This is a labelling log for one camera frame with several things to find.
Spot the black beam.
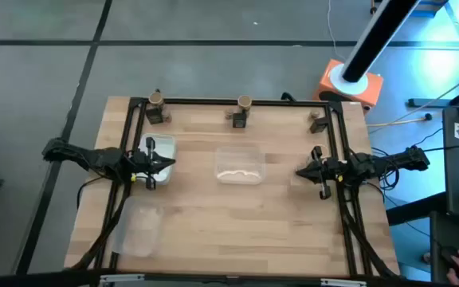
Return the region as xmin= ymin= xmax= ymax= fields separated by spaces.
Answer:
xmin=0 ymin=269 xmax=449 ymax=287

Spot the thin white cable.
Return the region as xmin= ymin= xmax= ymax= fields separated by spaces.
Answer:
xmin=327 ymin=0 xmax=348 ymax=63

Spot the black stand foot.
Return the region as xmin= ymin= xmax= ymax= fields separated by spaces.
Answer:
xmin=407 ymin=97 xmax=459 ymax=108

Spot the black computer mouse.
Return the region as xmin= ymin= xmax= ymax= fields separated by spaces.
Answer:
xmin=439 ymin=246 xmax=459 ymax=276

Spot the beige cable with black plug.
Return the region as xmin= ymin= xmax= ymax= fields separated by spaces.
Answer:
xmin=367 ymin=113 xmax=434 ymax=128

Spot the white round disc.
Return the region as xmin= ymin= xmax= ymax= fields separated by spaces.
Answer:
xmin=328 ymin=63 xmax=370 ymax=96

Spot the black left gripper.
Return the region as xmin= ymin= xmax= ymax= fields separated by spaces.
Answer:
xmin=130 ymin=136 xmax=177 ymax=191

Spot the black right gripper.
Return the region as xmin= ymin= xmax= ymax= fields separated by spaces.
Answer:
xmin=295 ymin=145 xmax=352 ymax=202

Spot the dark green spice tin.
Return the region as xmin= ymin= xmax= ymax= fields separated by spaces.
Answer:
xmin=309 ymin=117 xmax=329 ymax=135
xmin=232 ymin=112 xmax=249 ymax=129
xmin=145 ymin=106 xmax=163 ymax=125

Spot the black stand pole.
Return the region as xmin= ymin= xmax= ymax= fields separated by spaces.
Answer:
xmin=340 ymin=0 xmax=422 ymax=84

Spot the aluminium bar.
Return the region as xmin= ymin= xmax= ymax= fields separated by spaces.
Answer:
xmin=100 ymin=273 xmax=146 ymax=285
xmin=320 ymin=277 xmax=368 ymax=287

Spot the black cable bundle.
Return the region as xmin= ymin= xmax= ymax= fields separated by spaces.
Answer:
xmin=339 ymin=191 xmax=402 ymax=279
xmin=69 ymin=181 xmax=133 ymax=272

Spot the orange box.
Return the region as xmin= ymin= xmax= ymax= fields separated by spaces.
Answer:
xmin=312 ymin=58 xmax=385 ymax=115

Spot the black metal table frame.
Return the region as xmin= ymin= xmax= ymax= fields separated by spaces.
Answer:
xmin=92 ymin=96 xmax=375 ymax=277

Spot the translucent plastic bin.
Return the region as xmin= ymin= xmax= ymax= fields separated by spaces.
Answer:
xmin=135 ymin=133 xmax=178 ymax=187
xmin=214 ymin=145 xmax=266 ymax=186
xmin=112 ymin=195 xmax=165 ymax=258

